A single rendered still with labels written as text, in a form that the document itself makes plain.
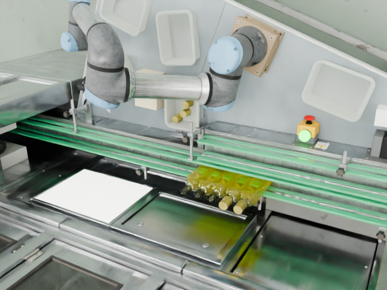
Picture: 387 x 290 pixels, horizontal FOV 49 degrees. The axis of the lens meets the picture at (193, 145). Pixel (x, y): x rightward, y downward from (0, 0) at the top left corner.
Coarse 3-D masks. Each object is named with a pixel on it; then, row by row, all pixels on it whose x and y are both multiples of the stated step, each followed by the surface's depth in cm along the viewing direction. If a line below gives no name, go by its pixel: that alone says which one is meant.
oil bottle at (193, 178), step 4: (200, 168) 173; (204, 168) 173; (208, 168) 173; (212, 168) 174; (192, 172) 170; (196, 172) 170; (200, 172) 170; (204, 172) 170; (188, 176) 167; (192, 176) 167; (196, 176) 167; (200, 176) 167; (188, 180) 165; (192, 180) 165; (196, 180) 165; (192, 184) 164; (196, 184) 165; (196, 188) 165
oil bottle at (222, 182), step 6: (222, 174) 168; (228, 174) 168; (234, 174) 168; (216, 180) 164; (222, 180) 163; (228, 180) 163; (216, 186) 160; (222, 186) 159; (222, 192) 159; (222, 198) 161
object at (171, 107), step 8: (168, 104) 189; (176, 104) 194; (168, 112) 191; (176, 112) 195; (192, 112) 191; (168, 120) 192; (184, 120) 195; (192, 120) 193; (176, 128) 190; (184, 128) 188
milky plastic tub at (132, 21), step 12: (108, 0) 189; (120, 0) 190; (132, 0) 187; (144, 0) 176; (108, 12) 193; (120, 12) 193; (132, 12) 190; (144, 12) 179; (120, 24) 189; (132, 24) 192; (144, 24) 186
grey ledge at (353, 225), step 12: (276, 204) 174; (288, 204) 172; (300, 216) 171; (312, 216) 168; (324, 216) 166; (336, 216) 163; (348, 228) 162; (360, 228) 160; (372, 228) 158; (384, 240) 157
